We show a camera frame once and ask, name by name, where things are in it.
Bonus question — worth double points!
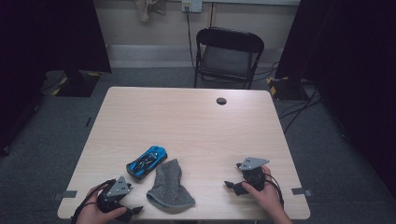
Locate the black floor cables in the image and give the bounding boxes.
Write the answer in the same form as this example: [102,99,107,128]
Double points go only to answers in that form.
[278,83,323,134]

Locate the black folding chair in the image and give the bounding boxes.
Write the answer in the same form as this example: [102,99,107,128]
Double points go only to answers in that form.
[193,26,265,91]

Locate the blue toy car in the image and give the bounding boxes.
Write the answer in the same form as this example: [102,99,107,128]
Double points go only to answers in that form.
[125,145,168,180]

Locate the black stand base yellow tape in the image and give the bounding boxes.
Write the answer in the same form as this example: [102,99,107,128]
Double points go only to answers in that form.
[265,76,312,102]

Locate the grey tape strip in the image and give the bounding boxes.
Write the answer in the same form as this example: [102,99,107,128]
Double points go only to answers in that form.
[52,189,78,201]
[291,187,313,198]

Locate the white wall outlet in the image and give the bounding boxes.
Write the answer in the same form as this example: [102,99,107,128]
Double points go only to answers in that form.
[181,0,204,13]

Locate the beige hanging cloth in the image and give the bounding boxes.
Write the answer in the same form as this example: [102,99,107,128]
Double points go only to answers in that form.
[134,0,167,22]

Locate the black cables behind chair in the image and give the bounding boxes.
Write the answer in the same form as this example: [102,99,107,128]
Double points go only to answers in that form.
[253,61,280,82]

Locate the person's right hand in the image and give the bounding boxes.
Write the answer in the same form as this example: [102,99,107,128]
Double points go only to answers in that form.
[242,164,285,217]

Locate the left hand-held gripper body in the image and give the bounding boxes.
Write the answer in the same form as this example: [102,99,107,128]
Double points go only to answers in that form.
[96,175,134,216]

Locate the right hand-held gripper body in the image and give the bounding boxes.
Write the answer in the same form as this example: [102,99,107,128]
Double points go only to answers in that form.
[236,157,271,192]

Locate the grey fuzzy sock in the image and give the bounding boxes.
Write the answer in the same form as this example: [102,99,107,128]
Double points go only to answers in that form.
[146,158,196,211]

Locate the black power cable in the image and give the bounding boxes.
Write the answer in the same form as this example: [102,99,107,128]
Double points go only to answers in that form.
[185,7,197,71]

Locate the black curtain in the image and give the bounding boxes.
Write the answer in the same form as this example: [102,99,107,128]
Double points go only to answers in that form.
[275,0,396,200]
[0,0,112,157]

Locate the person's left hand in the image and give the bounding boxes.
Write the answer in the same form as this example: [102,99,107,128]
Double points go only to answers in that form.
[76,184,129,224]

